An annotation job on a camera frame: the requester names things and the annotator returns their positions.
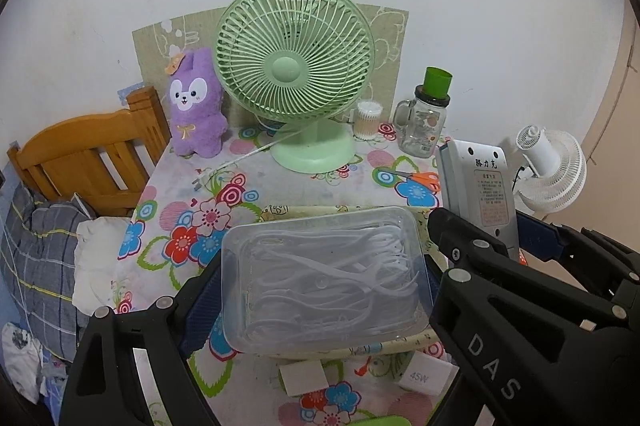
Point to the beige door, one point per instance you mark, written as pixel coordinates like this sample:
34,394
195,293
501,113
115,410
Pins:
625,81

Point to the white standing fan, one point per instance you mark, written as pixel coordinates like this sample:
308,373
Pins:
555,171

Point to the glass mug with green lid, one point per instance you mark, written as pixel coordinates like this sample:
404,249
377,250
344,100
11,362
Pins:
422,126

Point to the wooden bed headboard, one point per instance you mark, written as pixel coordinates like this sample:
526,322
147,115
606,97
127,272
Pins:
75,146

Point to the small white cube adapter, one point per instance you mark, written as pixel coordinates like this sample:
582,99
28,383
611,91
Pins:
302,378

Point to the pile of white floss picks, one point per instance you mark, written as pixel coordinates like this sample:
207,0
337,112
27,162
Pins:
325,276

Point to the green rounded case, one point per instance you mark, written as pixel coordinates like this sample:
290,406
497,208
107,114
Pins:
377,421

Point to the white pillow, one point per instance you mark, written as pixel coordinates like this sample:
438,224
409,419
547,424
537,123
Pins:
100,266

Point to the grey plaid bedding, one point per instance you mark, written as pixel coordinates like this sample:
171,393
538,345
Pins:
35,266

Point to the purple plush bunny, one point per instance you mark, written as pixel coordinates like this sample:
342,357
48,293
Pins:
195,106

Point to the floral tablecloth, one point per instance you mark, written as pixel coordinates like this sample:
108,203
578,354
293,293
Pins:
175,216

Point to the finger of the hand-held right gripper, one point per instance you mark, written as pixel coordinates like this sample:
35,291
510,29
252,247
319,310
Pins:
537,233
465,241

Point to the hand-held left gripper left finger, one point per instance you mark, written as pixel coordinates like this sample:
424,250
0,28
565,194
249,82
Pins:
200,306

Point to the clear plastic floss box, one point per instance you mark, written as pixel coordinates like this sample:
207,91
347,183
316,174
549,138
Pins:
240,256

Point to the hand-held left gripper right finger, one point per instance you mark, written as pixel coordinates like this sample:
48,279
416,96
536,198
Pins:
430,278

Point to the white charger block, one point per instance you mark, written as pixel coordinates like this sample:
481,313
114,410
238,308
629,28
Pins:
427,373

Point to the cotton swab jar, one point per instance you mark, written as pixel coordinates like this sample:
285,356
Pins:
367,121

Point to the green desk fan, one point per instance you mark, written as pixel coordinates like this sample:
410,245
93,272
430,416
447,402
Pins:
292,66

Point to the white cloth bag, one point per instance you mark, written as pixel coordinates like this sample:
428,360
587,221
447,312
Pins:
20,356

